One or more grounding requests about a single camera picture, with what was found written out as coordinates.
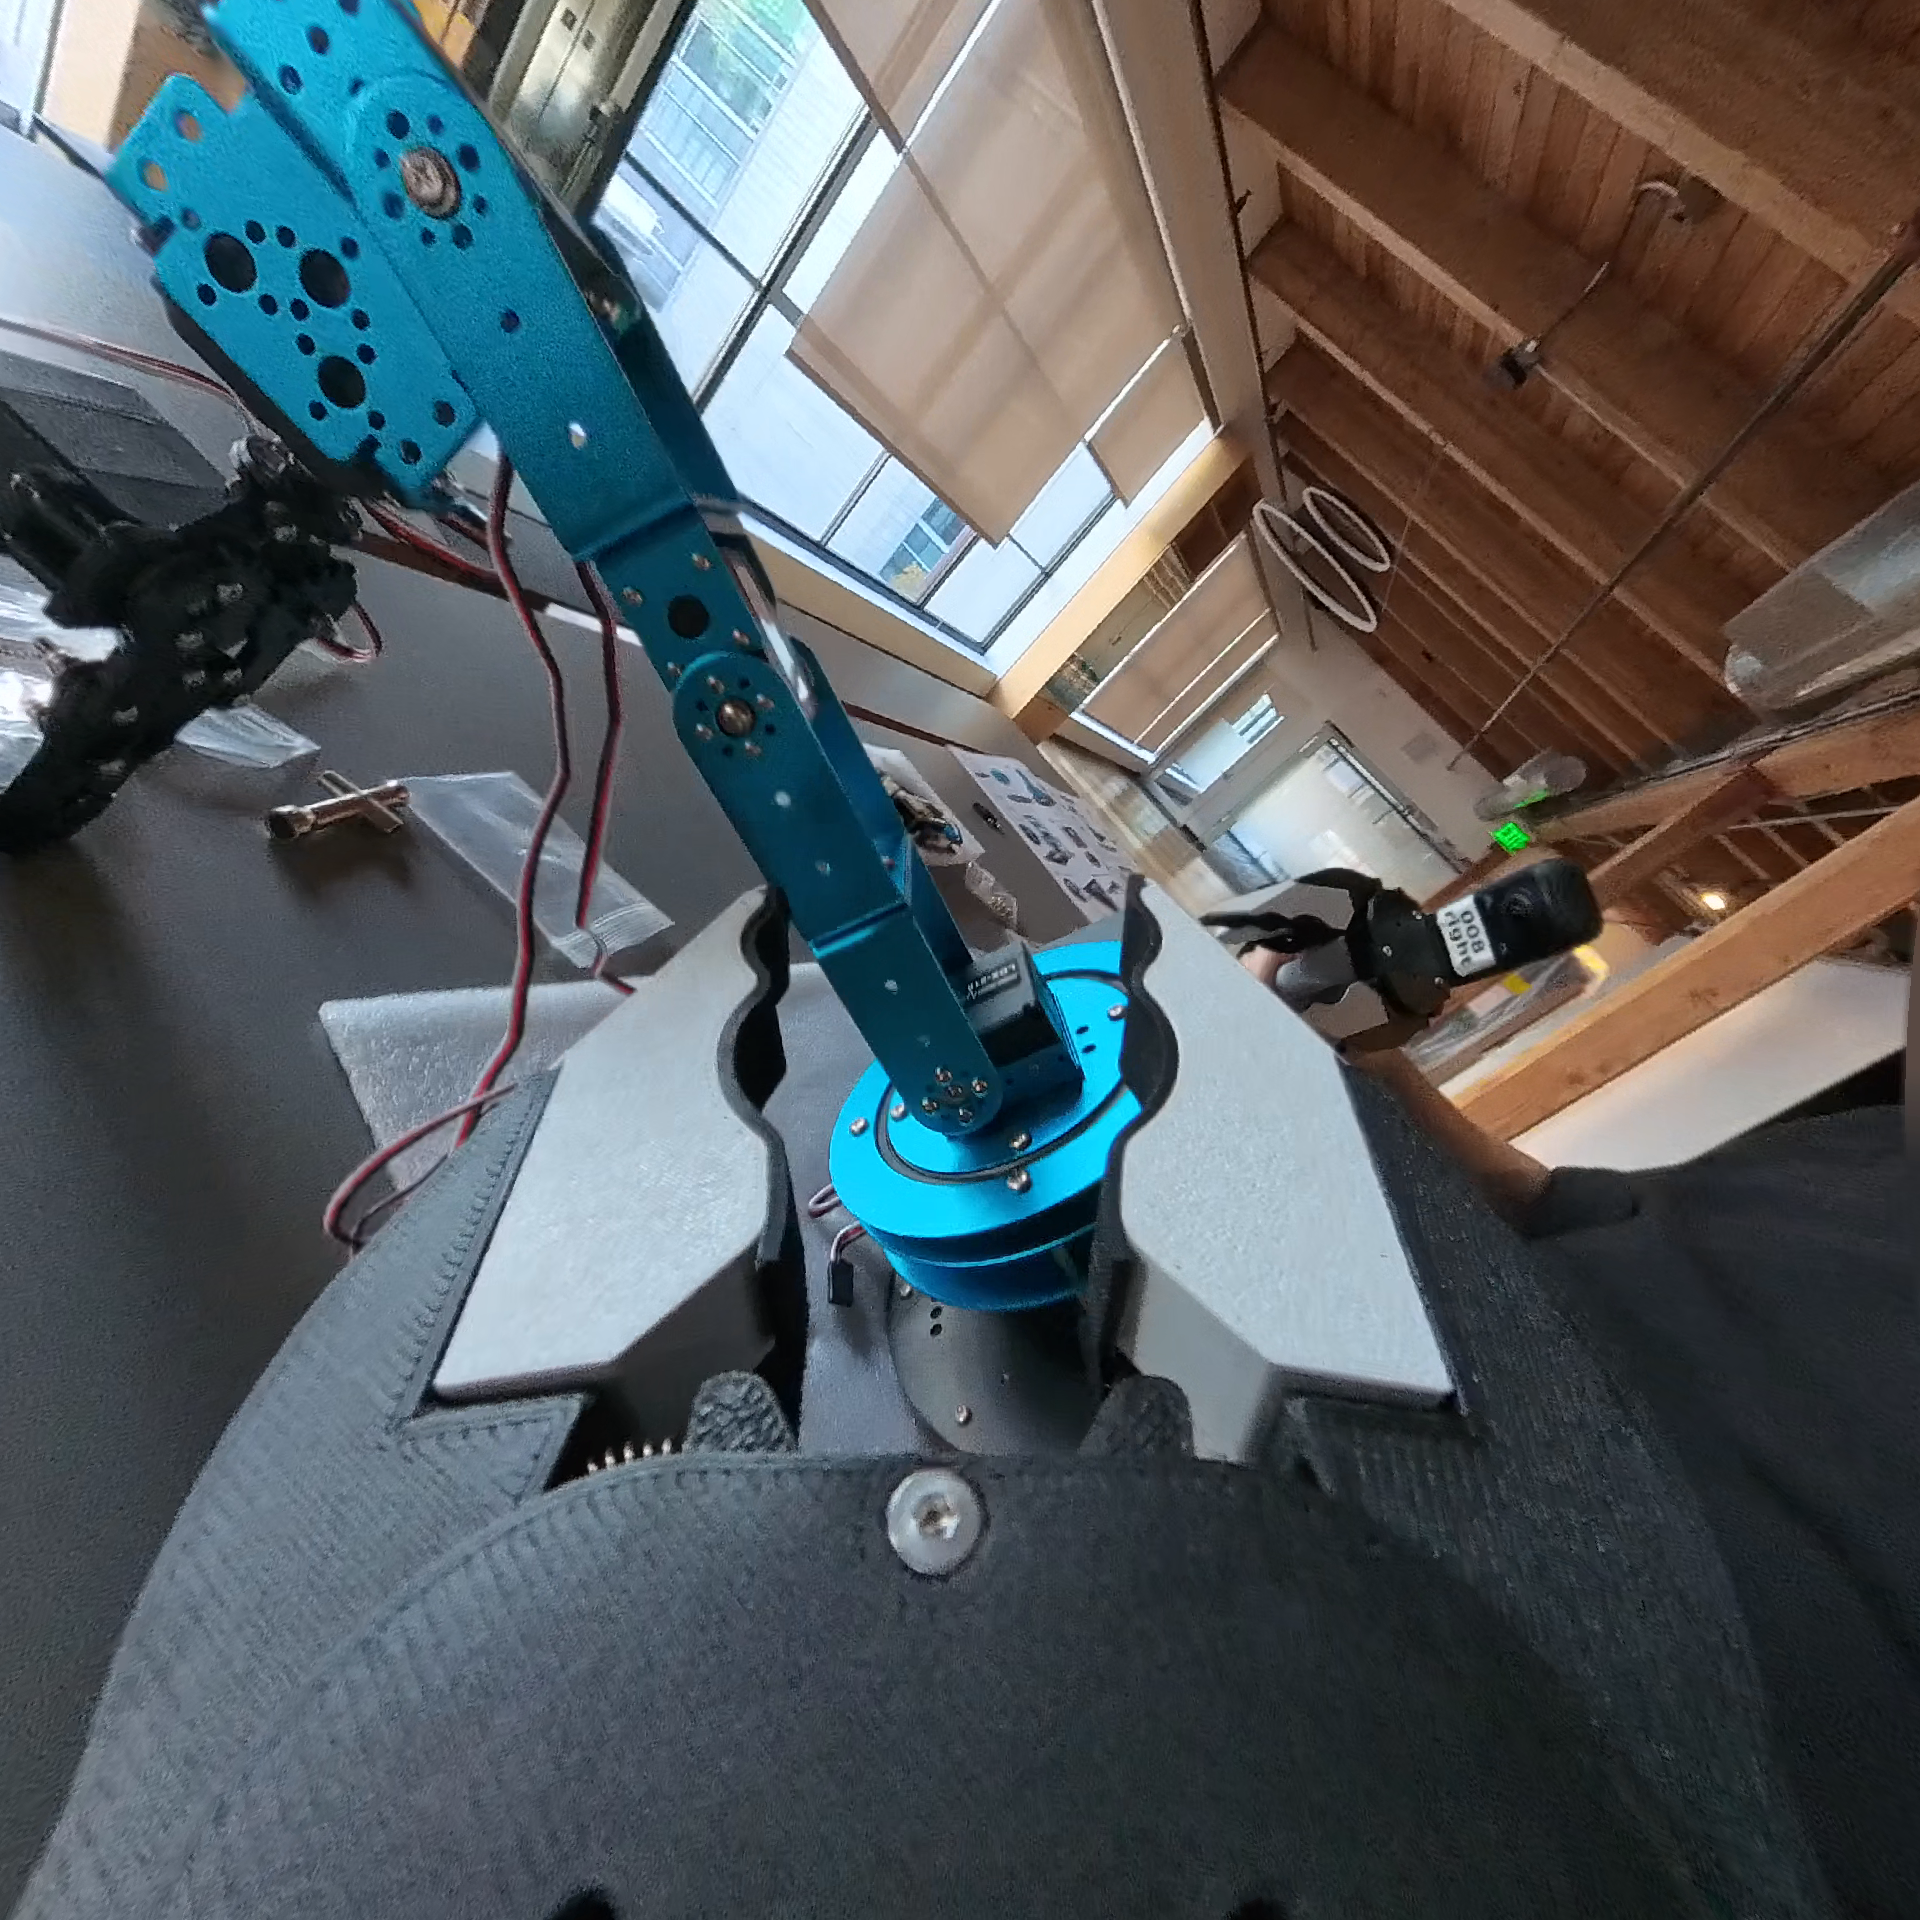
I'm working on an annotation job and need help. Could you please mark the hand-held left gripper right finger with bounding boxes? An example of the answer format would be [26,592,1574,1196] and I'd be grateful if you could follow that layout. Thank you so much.
[1077,877,1461,1465]

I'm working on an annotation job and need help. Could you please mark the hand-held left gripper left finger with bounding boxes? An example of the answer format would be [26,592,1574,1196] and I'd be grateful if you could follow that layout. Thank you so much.
[429,884,816,1404]

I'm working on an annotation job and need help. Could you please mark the blue hobby robot arm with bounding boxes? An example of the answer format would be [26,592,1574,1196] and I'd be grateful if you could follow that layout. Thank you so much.
[0,0,1185,1453]

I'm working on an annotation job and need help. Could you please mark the person's right forearm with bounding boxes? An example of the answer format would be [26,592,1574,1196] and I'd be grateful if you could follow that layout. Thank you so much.
[1333,1041,1561,1209]

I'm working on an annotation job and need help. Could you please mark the dark grey desk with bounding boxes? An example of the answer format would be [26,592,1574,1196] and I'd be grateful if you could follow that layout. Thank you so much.
[0,119,1142,1862]

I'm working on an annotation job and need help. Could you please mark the white foam sheet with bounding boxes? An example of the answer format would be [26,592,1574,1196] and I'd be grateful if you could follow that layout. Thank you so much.
[318,971,662,1163]

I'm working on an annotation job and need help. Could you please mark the printed instruction sheet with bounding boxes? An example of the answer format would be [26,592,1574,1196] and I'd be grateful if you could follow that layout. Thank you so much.
[947,747,1150,921]

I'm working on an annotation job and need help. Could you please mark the scattered clear screw bags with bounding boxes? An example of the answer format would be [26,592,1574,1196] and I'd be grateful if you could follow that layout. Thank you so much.
[0,575,675,973]

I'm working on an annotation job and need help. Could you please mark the wooden edged white table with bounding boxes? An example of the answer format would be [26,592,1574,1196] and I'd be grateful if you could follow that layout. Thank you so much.
[1439,803,1920,1175]

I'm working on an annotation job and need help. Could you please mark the white foam block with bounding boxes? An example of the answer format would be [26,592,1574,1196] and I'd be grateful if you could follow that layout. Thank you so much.
[857,743,991,873]

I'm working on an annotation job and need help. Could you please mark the brass standoff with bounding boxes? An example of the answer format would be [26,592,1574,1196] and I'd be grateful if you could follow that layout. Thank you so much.
[266,769,411,844]

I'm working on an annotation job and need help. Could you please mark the row of beige roller blinds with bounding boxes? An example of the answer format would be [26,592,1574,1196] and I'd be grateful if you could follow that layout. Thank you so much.
[786,0,1285,745]

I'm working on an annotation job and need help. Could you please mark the large framed windows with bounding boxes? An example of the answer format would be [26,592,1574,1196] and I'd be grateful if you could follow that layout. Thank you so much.
[450,0,1291,781]

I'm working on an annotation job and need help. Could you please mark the short servo cable black plug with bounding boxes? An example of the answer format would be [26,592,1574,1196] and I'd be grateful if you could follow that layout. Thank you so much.
[806,1181,874,1308]

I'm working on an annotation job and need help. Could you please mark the white ring pendant lamp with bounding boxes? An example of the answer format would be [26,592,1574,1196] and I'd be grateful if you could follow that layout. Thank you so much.
[1297,484,1395,575]
[1248,497,1382,635]

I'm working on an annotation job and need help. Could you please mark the red black servo cable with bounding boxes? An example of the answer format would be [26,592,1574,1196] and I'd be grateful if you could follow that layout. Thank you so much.
[322,464,576,1254]
[573,563,639,998]

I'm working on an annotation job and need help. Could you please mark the silver ceiling duct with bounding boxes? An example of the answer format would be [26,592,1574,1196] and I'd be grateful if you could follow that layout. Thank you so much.
[1721,487,1920,713]

